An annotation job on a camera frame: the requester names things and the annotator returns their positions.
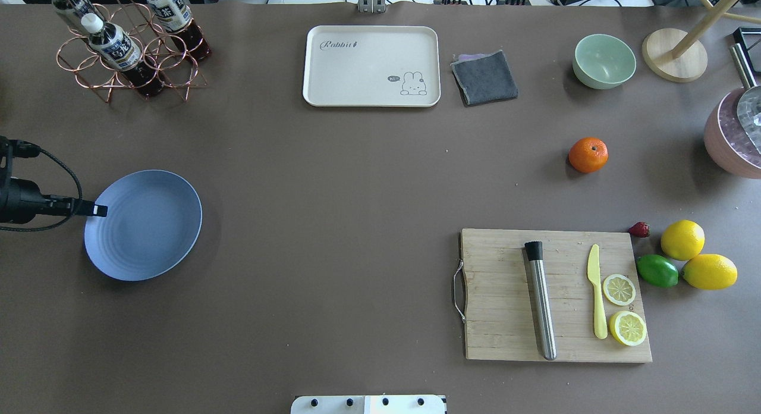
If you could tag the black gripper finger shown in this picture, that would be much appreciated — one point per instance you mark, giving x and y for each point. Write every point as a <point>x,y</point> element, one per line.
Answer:
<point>55,205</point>

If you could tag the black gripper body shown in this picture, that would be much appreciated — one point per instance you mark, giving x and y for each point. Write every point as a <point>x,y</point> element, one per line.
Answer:
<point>19,200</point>

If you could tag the blue plate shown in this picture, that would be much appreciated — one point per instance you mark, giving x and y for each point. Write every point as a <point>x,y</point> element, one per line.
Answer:
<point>153,220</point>

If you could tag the dark drink bottle two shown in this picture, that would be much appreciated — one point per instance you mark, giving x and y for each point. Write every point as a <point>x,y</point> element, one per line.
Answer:
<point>118,50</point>

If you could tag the dark drink bottle one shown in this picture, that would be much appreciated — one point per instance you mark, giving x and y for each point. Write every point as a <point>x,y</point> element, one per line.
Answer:
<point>72,11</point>

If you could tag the dark drink bottle three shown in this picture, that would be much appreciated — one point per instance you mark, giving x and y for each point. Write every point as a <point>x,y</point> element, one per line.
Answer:
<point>175,16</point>

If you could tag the cream rabbit tray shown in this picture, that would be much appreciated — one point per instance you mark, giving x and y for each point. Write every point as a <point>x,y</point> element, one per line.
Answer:
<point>360,66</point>

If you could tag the grey folded cloth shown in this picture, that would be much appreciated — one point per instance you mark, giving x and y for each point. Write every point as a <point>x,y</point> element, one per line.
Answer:
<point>484,78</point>

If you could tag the wooden cutting board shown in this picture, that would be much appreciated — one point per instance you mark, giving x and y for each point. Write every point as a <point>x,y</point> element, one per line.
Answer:
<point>499,311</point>

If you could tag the steel muddler with black tip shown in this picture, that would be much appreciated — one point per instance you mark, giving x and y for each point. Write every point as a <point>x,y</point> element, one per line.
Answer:
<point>534,251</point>

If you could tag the orange fruit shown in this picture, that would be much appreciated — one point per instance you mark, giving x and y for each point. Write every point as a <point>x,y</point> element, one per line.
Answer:
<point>588,155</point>

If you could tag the yellow plastic knife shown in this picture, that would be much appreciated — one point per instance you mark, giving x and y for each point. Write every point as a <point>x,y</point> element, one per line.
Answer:
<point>593,276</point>

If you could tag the green bowl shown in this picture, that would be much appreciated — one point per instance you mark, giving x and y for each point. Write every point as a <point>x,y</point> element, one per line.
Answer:
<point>602,61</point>

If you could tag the lemon slice lower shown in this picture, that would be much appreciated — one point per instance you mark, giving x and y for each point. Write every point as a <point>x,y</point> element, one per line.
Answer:
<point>619,290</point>

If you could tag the lemon slice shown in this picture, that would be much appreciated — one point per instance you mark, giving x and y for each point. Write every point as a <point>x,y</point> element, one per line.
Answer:
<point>628,328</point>
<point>619,290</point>

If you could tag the lemon slice upper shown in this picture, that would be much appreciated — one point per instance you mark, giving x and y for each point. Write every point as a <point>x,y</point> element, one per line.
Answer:
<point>628,328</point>

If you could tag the red strawberry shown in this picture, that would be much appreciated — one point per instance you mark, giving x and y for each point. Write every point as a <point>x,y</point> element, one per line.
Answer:
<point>640,230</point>

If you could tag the green lime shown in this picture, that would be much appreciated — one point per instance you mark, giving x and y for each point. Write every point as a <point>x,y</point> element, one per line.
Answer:
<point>657,270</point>

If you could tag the whole lemon far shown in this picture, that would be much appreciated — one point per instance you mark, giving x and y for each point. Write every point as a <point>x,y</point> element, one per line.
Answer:
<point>683,240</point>

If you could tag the whole lemon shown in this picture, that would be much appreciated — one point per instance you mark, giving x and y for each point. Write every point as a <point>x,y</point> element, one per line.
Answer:
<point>683,240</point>
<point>710,272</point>

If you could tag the wooden cup tree stand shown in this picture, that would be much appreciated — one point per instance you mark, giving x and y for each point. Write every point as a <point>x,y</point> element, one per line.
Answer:
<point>678,56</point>

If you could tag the whole lemon near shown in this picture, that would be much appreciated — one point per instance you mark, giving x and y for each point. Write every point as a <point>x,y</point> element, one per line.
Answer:
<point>710,272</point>

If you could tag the pink bowl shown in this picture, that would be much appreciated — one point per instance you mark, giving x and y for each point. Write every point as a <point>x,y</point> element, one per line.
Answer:
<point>726,141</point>

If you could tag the steel ice scoop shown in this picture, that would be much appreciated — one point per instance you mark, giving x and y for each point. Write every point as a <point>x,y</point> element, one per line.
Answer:
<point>748,106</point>

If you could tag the copper wire bottle rack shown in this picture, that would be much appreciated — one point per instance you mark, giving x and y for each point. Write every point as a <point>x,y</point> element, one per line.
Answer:
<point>163,52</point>

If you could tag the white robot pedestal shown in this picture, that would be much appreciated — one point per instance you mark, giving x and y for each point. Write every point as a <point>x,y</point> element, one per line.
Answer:
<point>394,403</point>

